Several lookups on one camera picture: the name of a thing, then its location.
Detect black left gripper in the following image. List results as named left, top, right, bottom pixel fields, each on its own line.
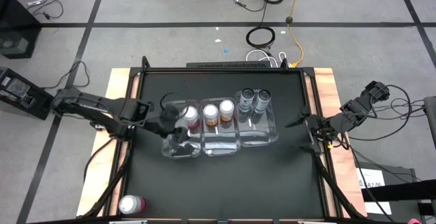
left=153, top=103, right=191, bottom=145

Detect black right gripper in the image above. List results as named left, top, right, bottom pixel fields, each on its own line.
left=285, top=105, right=341, bottom=157

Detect clear plastic bin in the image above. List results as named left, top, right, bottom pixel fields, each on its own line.
left=234, top=90, right=279, bottom=148
left=161, top=100, right=202, bottom=159
left=198, top=97, right=242, bottom=157

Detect pink bottle white cap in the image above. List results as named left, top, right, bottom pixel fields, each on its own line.
left=181, top=105, right=200, bottom=129

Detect orange and silver soda can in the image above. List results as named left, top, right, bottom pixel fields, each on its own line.
left=202, top=103, right=220, bottom=127
left=218, top=98, right=236, bottom=123

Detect grey bottle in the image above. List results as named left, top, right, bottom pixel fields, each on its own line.
left=253, top=89, right=273, bottom=114
left=238, top=87, right=255, bottom=114

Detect white printed paper sheet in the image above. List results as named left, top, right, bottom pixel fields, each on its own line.
left=356, top=167, right=386, bottom=188

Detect black power strip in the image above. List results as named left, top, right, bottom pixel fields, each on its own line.
left=186, top=61, right=273, bottom=69

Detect wooden table board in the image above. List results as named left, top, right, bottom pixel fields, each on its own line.
left=76, top=67, right=368, bottom=218

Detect dark grey box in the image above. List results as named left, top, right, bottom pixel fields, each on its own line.
left=356, top=162, right=422, bottom=224

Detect black bar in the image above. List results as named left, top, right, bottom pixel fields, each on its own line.
left=360, top=178, right=436, bottom=203

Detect black computer box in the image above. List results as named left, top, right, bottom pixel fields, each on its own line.
left=0, top=66, right=58, bottom=121

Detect black cabinet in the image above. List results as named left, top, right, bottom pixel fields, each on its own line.
left=0, top=0, right=42, bottom=60

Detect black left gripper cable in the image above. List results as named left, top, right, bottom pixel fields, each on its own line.
left=159, top=91, right=182, bottom=111

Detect black table frame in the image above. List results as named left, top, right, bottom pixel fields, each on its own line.
left=81, top=55, right=362, bottom=224

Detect orange extension cable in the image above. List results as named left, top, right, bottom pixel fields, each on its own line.
left=285, top=0, right=305, bottom=67

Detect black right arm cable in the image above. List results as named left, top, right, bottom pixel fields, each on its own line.
left=347, top=83, right=415, bottom=142

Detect black cable bundle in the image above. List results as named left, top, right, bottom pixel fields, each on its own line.
left=371, top=97, right=426, bottom=120

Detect grey post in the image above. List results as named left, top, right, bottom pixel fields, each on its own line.
left=424, top=96, right=436, bottom=150

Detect black computer box cable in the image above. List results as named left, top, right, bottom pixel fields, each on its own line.
left=40, top=60, right=91, bottom=91

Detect thin black floor cable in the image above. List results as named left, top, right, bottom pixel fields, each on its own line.
left=27, top=0, right=65, bottom=20

